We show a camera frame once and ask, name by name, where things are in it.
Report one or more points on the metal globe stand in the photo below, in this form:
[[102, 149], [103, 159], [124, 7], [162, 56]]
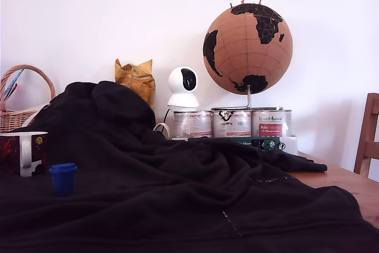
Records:
[[249, 99]]

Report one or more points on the black fleece blanket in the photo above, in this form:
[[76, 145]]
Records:
[[148, 190]]

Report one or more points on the dark green flat box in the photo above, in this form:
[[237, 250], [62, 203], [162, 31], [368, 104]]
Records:
[[237, 142]]

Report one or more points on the silver can, red text label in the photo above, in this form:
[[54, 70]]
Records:
[[192, 124]]

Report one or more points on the white dome security camera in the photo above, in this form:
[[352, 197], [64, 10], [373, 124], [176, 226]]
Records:
[[180, 97]]

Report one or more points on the cork globe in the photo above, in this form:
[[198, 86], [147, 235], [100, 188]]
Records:
[[245, 51]]

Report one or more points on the blue striped stick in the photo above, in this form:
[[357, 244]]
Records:
[[17, 76]]

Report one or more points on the silver can, red banner label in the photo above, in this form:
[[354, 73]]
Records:
[[271, 122]]

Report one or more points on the red and white mug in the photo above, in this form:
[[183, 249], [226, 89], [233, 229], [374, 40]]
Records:
[[9, 152]]

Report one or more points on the blue coffee capsule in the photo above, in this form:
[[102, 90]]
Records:
[[63, 180]]

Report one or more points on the silver can, black logo label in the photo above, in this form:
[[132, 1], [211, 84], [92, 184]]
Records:
[[231, 124]]

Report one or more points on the wooden chair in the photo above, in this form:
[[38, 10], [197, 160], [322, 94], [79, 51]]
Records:
[[370, 134]]

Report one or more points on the yellow paper bag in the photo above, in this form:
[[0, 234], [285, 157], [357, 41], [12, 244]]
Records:
[[136, 82]]

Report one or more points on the white plastic object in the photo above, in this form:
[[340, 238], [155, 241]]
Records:
[[31, 116]]

